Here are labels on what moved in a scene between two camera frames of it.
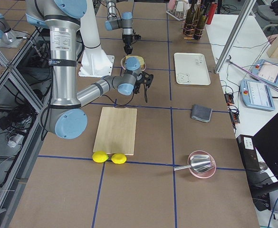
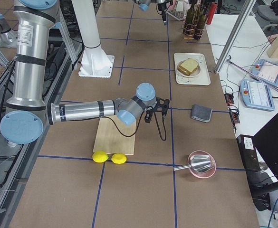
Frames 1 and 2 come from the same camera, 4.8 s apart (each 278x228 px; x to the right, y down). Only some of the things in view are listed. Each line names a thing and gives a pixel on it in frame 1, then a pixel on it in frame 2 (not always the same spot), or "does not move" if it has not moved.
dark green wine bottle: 189,23 does not move
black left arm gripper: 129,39 -> 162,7
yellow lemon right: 119,158 does not move
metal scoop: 199,163 does not move
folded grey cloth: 201,112 does not move
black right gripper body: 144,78 -> 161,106
